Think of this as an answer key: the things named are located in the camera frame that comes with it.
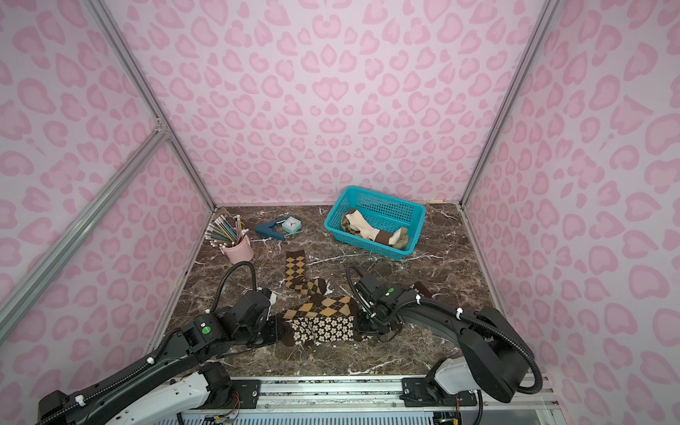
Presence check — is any bundle of coloured pencils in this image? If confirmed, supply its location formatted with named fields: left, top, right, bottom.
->
left=204, top=215, right=249, bottom=248

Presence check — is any teal plastic mesh basket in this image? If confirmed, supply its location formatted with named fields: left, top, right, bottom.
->
left=324, top=186, right=426, bottom=260

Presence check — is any brown cream striped sock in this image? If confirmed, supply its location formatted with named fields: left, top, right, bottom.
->
left=341, top=209, right=409, bottom=250

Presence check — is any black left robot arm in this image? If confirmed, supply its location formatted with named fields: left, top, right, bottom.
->
left=37, top=289, right=283, bottom=424

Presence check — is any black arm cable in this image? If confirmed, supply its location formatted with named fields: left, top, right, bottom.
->
left=211, top=260, right=259, bottom=315
left=344, top=265, right=373, bottom=315

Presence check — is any brown yellow argyle sock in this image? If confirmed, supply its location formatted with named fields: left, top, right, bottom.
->
left=284, top=250, right=328, bottom=296
left=280, top=294, right=359, bottom=321

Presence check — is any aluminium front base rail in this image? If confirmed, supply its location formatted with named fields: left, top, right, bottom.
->
left=110, top=374, right=566, bottom=424

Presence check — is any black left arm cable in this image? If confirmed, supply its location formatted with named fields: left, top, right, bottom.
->
left=211, top=260, right=259, bottom=315

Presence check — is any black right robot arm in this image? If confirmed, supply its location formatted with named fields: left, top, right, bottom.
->
left=346, top=267, right=544, bottom=403

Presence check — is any pink metal pencil cup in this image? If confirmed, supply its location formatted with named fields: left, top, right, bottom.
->
left=220, top=236, right=254, bottom=265

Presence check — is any brown daisy pattern sock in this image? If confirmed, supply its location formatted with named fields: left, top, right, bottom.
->
left=413, top=282, right=432, bottom=299
left=281, top=316, right=364, bottom=346

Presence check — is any small mint alarm clock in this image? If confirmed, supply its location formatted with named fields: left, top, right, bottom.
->
left=282, top=216, right=302, bottom=235

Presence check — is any dark teal stapler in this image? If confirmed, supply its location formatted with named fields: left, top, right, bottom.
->
left=254, top=217, right=286, bottom=241

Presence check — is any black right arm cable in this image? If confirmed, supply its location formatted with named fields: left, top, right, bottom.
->
left=344, top=265, right=373, bottom=315

